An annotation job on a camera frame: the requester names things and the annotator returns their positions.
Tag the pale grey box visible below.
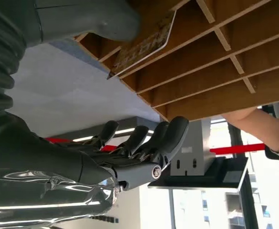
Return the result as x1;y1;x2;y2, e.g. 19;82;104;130
170;118;217;177

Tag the red strip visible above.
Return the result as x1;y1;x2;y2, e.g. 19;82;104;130
45;137;266;156

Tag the wooden slotted card rack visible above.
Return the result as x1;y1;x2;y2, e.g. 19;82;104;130
73;0;279;123

